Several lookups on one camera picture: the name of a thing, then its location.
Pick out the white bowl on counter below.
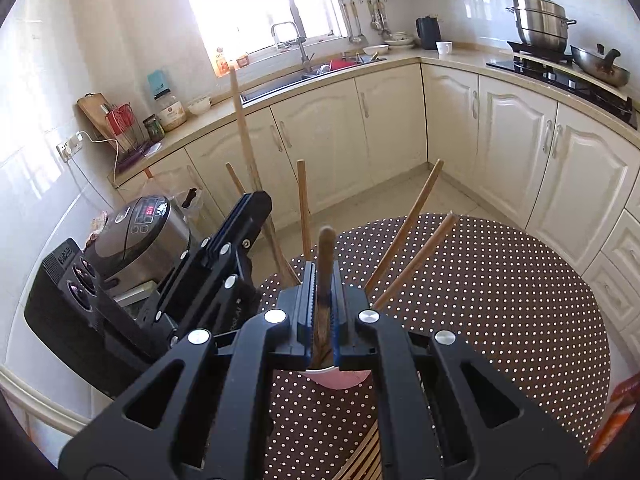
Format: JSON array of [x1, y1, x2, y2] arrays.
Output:
[[188, 96, 212, 116]]

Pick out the cream base cabinets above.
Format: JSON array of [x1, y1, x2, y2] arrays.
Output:
[[114, 56, 640, 340]]

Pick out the stainless steel steamer pot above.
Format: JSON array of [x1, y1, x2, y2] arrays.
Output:
[[508, 0, 577, 53]]

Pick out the kitchen window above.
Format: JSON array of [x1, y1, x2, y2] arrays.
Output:
[[189, 0, 346, 78]]

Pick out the orange cardboard box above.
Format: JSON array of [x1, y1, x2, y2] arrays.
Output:
[[588, 373, 640, 463]]

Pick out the brown polka dot tablecloth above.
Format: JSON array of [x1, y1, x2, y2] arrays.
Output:
[[264, 216, 611, 479]]

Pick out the red utensil holder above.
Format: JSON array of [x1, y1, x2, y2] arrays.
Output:
[[105, 103, 139, 152]]

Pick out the steel wok with handle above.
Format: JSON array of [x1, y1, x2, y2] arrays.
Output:
[[570, 44, 630, 88]]

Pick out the chrome kitchen faucet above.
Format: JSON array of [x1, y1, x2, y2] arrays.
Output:
[[271, 21, 312, 74]]

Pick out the black electric kettle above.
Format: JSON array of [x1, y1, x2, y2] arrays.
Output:
[[416, 16, 442, 50]]

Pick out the black gas stove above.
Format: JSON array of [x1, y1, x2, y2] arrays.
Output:
[[486, 41, 638, 130]]

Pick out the white mug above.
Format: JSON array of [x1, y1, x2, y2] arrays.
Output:
[[436, 41, 454, 55]]

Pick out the wooden chopstick on table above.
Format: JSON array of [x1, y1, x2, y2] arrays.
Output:
[[333, 422, 383, 480]]

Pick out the black rice cooker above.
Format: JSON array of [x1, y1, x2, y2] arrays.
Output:
[[85, 195, 195, 297]]

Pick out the wooden chopstick in cup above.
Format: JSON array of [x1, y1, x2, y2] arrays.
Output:
[[363, 159, 445, 295], [296, 159, 312, 261], [373, 211, 458, 311], [224, 162, 246, 195]]

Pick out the wooden chopstick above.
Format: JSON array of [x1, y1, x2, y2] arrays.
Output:
[[296, 159, 312, 261], [224, 162, 246, 195], [310, 226, 336, 370], [363, 159, 445, 295], [230, 66, 299, 287], [373, 211, 458, 311], [333, 422, 383, 480]]

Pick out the glass jar with label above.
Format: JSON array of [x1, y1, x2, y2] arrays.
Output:
[[154, 88, 186, 132]]

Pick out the pink paper cup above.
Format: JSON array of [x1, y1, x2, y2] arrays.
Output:
[[303, 366, 371, 390]]

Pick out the wooden cutting board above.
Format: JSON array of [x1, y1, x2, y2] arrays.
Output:
[[76, 92, 127, 153]]

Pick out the steel kitchen sink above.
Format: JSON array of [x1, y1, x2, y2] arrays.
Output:
[[240, 47, 388, 104]]

